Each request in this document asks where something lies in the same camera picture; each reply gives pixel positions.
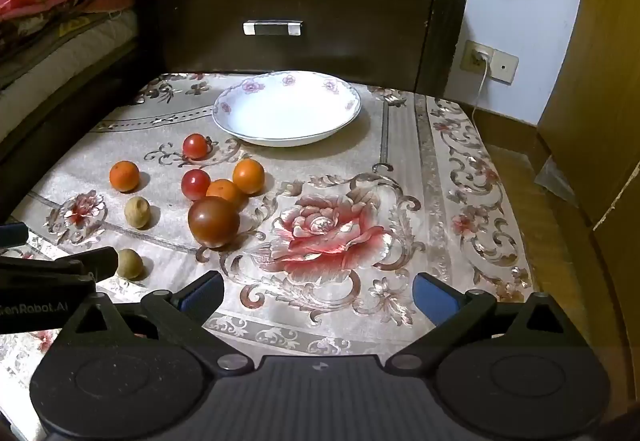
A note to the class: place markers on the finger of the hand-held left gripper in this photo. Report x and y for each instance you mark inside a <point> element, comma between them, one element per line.
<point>12,236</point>
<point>97,261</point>

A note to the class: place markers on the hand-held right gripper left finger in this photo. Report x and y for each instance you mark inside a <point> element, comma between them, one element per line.
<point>202,295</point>

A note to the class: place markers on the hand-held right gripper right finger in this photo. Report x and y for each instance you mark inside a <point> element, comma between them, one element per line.
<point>434,298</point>

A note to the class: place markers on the brown longan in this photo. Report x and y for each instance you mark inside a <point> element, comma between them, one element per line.
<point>130,263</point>
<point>137,212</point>

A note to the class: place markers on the large dark red tomato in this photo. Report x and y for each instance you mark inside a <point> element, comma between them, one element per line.
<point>214,223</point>

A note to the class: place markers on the small orange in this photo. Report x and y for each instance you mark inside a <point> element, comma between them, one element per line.
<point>248,176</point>
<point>124,175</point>
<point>224,191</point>

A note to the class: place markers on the red cherry tomato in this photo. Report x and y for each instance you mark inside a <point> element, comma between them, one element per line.
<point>195,146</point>
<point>195,184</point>

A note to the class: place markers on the white floral plate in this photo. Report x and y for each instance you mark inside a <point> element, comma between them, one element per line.
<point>287,113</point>

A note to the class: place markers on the floral tablecloth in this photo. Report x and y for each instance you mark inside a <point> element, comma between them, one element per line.
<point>350,181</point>

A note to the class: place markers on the wooden door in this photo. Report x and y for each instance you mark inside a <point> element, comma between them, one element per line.
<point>595,86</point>

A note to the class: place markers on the dark wooden bed frame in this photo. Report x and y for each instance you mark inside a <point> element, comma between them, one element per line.
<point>60,121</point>

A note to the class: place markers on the beige wall outlet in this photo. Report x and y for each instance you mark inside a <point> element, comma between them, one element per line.
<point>502,66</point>

